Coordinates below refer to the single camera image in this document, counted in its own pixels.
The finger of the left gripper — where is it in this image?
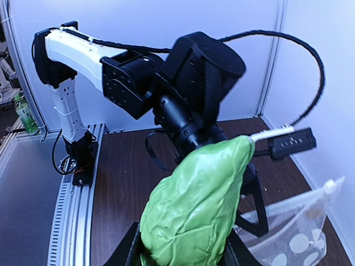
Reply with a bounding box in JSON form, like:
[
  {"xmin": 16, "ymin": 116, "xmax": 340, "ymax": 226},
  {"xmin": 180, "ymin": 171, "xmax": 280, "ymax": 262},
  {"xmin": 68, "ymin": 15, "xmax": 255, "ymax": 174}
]
[{"xmin": 235, "ymin": 168, "xmax": 269, "ymax": 237}]

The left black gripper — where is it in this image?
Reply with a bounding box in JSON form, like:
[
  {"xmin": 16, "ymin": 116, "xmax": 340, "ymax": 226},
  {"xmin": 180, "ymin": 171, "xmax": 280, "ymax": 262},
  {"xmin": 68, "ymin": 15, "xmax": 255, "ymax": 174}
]
[{"xmin": 145, "ymin": 32, "xmax": 246, "ymax": 163}]

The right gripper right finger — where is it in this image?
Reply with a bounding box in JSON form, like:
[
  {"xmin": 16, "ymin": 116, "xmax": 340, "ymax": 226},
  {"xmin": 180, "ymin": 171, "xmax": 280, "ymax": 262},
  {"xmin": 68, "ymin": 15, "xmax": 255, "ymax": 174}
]
[{"xmin": 221, "ymin": 231, "xmax": 261, "ymax": 266}]

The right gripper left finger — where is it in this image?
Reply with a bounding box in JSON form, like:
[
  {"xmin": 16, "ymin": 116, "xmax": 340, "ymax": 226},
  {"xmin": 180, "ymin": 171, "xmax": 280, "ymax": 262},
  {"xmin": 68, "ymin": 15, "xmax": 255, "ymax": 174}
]
[{"xmin": 104, "ymin": 222, "xmax": 141, "ymax": 266}]

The green toy bitter gourd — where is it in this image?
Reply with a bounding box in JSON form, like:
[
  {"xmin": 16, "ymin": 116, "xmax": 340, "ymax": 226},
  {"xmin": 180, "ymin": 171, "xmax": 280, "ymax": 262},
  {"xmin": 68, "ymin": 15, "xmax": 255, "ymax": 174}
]
[{"xmin": 140, "ymin": 136, "xmax": 255, "ymax": 265}]

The clear dotted zip bag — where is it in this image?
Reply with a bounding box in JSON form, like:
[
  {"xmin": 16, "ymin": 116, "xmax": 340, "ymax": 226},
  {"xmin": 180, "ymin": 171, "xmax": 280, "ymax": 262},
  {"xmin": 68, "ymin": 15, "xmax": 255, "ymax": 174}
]
[{"xmin": 234, "ymin": 177, "xmax": 345, "ymax": 265}]

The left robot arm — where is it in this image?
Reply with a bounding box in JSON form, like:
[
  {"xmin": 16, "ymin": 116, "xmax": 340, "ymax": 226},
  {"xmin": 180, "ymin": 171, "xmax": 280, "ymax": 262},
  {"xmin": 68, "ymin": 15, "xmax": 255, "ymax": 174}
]
[{"xmin": 32, "ymin": 21, "xmax": 246, "ymax": 172}]

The green drink bottle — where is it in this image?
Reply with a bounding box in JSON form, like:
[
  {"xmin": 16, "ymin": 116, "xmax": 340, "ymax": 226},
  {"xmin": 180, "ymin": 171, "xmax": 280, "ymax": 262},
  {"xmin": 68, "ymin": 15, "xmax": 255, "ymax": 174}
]
[{"xmin": 13, "ymin": 93, "xmax": 39, "ymax": 135}]

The right aluminium corner post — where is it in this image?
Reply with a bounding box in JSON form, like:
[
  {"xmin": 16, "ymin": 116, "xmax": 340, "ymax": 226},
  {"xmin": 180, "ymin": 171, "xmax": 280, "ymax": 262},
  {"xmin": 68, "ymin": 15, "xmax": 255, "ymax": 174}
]
[{"xmin": 254, "ymin": 0, "xmax": 288, "ymax": 117}]

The left black camera cable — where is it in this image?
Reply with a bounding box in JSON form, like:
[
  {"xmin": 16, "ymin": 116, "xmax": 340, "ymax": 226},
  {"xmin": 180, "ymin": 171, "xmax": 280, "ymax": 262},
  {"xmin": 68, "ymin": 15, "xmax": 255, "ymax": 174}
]
[{"xmin": 58, "ymin": 27, "xmax": 325, "ymax": 131}]

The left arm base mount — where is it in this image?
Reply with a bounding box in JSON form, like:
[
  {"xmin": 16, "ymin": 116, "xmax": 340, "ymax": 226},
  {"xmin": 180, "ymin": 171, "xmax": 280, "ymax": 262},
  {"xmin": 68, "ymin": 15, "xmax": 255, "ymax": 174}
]
[{"xmin": 51, "ymin": 130, "xmax": 99, "ymax": 187}]

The aluminium front rail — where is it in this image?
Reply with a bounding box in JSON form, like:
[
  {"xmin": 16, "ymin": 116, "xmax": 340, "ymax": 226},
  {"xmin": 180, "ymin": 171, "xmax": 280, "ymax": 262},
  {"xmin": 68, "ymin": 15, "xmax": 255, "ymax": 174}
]
[{"xmin": 1, "ymin": 133, "xmax": 94, "ymax": 265}]

